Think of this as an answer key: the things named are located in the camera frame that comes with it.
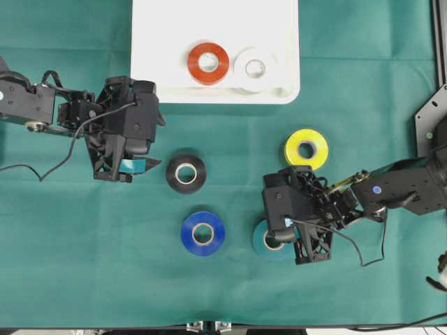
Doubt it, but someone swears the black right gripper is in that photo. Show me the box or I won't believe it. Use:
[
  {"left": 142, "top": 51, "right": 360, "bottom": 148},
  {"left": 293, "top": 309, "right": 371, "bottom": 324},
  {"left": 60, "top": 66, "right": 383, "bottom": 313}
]
[{"left": 277, "top": 165, "right": 364, "bottom": 265}]

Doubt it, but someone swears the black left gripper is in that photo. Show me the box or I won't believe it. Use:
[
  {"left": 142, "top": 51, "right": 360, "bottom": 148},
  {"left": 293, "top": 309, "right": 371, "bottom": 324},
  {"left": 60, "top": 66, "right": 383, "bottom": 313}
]
[{"left": 57, "top": 76, "right": 166, "bottom": 182}]

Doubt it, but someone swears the teal tape roll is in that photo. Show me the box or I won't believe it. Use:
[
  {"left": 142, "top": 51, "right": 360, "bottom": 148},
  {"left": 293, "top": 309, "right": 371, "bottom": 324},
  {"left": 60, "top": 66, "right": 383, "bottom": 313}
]
[{"left": 252, "top": 219, "right": 295, "bottom": 262}]

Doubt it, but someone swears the red tape roll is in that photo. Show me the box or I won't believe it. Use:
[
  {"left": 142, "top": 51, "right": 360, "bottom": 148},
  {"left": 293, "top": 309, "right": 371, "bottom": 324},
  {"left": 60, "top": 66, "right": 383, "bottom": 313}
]
[{"left": 187, "top": 42, "right": 230, "bottom": 85}]

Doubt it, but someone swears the white tape roll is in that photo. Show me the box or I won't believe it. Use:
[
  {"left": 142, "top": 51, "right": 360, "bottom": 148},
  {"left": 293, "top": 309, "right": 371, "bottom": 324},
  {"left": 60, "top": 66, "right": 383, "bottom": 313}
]
[{"left": 230, "top": 47, "right": 281, "bottom": 94}]

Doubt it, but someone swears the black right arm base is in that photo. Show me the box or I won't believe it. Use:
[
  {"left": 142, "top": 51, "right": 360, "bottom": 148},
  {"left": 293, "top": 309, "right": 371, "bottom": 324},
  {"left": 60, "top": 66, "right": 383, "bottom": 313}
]
[{"left": 414, "top": 84, "right": 446, "bottom": 157}]

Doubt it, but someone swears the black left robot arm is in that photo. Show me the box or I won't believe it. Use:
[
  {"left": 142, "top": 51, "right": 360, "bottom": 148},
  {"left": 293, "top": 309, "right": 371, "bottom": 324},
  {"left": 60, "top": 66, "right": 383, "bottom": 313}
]
[{"left": 1, "top": 61, "right": 166, "bottom": 183}]

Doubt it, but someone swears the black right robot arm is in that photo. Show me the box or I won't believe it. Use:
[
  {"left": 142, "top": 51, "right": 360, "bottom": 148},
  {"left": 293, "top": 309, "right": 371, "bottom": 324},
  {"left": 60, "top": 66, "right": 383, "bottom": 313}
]
[{"left": 263, "top": 156, "right": 446, "bottom": 265}]

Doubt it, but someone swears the black tape roll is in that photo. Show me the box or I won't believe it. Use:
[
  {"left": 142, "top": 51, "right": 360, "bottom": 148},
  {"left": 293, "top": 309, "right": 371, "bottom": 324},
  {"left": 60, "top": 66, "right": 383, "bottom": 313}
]
[{"left": 166, "top": 154, "right": 207, "bottom": 194}]

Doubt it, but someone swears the yellow tape roll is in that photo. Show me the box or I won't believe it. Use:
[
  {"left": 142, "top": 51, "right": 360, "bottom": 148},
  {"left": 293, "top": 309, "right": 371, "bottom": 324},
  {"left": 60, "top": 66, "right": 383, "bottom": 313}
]
[{"left": 284, "top": 128, "right": 329, "bottom": 170}]

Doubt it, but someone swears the blue tape roll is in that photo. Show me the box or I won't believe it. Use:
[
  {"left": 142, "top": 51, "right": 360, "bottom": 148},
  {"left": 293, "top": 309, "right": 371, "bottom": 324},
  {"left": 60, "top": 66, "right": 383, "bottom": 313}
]
[{"left": 181, "top": 211, "right": 226, "bottom": 257}]

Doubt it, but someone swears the white plastic case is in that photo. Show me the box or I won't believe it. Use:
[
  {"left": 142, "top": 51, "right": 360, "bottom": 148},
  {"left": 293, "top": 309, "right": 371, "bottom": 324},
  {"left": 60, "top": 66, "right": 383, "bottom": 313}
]
[{"left": 131, "top": 1, "right": 300, "bottom": 105}]

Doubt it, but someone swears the green table cloth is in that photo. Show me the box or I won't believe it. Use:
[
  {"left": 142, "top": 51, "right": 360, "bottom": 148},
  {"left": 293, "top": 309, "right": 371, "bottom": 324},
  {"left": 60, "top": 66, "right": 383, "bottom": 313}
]
[{"left": 1, "top": 1, "right": 446, "bottom": 327}]

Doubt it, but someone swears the white object at table edge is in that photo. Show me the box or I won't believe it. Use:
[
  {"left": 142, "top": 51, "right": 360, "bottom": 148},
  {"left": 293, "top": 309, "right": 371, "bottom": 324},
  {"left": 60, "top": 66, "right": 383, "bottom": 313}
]
[{"left": 425, "top": 253, "right": 447, "bottom": 292}]

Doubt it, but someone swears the black right camera cable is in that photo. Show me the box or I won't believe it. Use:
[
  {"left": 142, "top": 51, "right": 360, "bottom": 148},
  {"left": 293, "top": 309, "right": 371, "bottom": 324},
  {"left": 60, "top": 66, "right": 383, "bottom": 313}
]
[{"left": 289, "top": 209, "right": 388, "bottom": 268}]

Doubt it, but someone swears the black camera cable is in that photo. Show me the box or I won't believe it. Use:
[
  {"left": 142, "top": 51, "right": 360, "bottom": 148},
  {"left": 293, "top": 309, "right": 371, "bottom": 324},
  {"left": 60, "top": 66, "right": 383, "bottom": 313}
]
[
  {"left": 289, "top": 209, "right": 388, "bottom": 268},
  {"left": 0, "top": 101, "right": 138, "bottom": 183}
]

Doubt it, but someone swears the black left camera cable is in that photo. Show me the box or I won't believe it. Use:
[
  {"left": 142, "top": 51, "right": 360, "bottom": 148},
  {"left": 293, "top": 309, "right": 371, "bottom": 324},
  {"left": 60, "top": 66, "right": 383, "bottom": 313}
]
[{"left": 0, "top": 101, "right": 138, "bottom": 183}]

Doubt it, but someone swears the metal table clamp bracket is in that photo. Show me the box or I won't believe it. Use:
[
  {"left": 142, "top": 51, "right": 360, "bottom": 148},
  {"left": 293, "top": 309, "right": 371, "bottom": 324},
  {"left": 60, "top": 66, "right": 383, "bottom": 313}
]
[{"left": 186, "top": 320, "right": 232, "bottom": 334}]

